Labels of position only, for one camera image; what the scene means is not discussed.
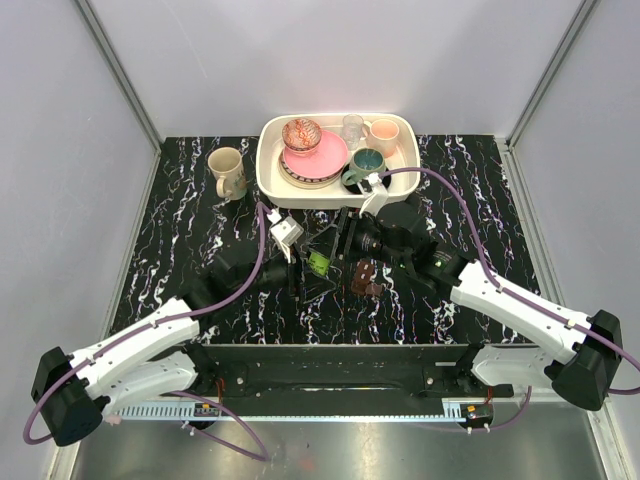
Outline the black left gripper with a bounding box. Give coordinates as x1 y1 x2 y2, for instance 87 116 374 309
234 241 336 304

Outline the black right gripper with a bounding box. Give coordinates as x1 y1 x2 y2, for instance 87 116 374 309
305 205 410 270

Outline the green pill bottle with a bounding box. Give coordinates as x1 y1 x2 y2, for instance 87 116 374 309
307 250 331 277

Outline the brown pill organizer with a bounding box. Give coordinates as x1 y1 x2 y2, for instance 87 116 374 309
350 260 383 297

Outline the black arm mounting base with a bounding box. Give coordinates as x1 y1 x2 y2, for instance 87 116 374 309
185 344 514 399

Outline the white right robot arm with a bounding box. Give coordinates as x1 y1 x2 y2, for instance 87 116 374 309
308 203 622 411

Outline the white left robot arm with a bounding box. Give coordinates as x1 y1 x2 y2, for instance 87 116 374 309
23 246 330 447

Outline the black saucer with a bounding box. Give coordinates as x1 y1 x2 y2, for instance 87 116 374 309
343 176 392 195

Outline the striped rim plate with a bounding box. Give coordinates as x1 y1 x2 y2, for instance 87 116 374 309
278 151 339 190

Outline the white rectangular basin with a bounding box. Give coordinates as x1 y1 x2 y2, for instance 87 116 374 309
255 112 421 210

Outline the teal green mug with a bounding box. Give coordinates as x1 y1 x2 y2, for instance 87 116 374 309
341 148 386 187

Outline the pink plate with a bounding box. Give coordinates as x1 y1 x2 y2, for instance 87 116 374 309
283 130 348 180

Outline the red patterned glass bowl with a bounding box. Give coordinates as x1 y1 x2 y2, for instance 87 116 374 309
281 118 323 155

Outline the peach pink mug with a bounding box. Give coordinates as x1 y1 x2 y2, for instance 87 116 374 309
366 119 400 158

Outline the clear glass cup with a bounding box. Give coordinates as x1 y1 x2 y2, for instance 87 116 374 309
341 114 371 151

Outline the beige floral mug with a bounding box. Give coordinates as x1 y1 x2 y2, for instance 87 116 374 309
207 147 247 201

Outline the right orange power connector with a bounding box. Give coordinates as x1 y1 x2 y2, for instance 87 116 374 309
463 403 494 421

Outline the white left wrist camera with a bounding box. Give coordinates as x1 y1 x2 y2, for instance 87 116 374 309
267 209 303 264

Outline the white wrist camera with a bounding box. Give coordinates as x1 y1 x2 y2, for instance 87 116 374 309
267 209 303 264
358 173 389 217

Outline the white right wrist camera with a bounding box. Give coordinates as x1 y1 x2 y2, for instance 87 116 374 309
358 173 389 217

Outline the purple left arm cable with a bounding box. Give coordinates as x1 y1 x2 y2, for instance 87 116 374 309
23 201 272 461

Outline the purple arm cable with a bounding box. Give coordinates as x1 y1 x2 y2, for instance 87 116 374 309
379 167 640 434
23 201 272 461

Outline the white slotted cable duct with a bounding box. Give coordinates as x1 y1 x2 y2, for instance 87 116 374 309
114 399 465 423

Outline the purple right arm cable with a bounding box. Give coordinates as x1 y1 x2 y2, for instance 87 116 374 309
379 167 640 434

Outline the left aluminium frame post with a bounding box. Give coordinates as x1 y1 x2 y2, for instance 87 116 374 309
72 0 164 153

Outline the aluminium frame post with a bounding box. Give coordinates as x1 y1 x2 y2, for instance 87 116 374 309
504 0 600 151
72 0 164 153

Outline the right aluminium frame post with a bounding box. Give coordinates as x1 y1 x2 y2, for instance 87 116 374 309
504 0 600 151

